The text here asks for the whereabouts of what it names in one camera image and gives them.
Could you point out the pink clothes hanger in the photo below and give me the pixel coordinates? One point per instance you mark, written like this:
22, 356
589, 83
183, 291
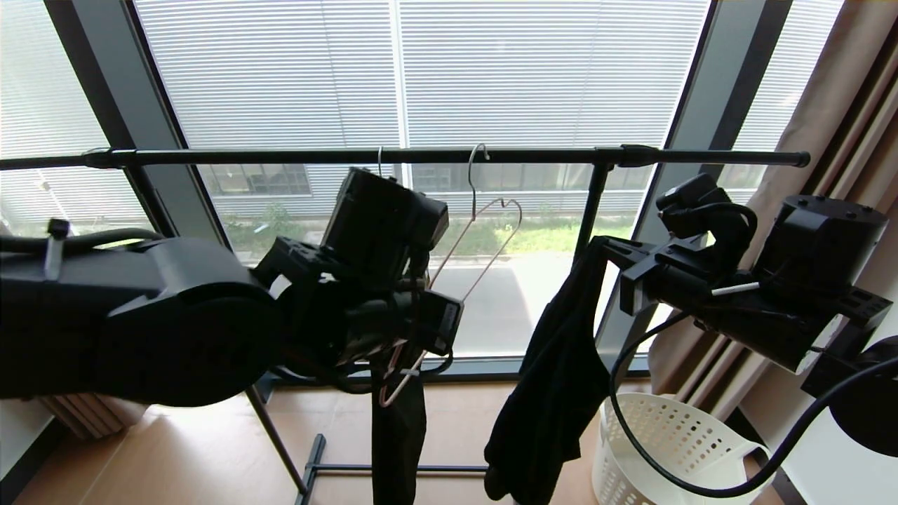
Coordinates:
380, 161
471, 182

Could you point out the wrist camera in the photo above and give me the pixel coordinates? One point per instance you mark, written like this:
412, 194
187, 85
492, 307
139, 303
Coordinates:
701, 203
428, 224

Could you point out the black knitted garment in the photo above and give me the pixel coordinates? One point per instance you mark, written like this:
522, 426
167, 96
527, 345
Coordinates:
396, 442

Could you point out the white laundry basket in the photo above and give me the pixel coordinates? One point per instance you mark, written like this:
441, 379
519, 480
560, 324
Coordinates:
666, 449

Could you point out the window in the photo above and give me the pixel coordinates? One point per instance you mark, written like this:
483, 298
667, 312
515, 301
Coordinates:
526, 70

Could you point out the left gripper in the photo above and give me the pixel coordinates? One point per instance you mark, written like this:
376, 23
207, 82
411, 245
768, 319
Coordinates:
407, 326

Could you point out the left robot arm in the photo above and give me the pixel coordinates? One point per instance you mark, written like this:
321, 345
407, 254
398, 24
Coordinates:
140, 322

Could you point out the beige curtain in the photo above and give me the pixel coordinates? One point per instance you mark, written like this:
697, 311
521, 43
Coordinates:
91, 417
828, 105

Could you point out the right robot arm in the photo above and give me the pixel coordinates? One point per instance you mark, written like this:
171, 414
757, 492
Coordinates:
821, 266

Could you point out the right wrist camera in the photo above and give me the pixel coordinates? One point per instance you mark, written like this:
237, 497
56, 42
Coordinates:
701, 203

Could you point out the black clothes rack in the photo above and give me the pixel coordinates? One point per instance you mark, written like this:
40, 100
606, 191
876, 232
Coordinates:
526, 156

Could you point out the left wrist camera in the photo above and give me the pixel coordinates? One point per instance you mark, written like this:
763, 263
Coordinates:
428, 224

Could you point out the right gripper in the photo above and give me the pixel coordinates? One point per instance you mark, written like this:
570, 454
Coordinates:
687, 284

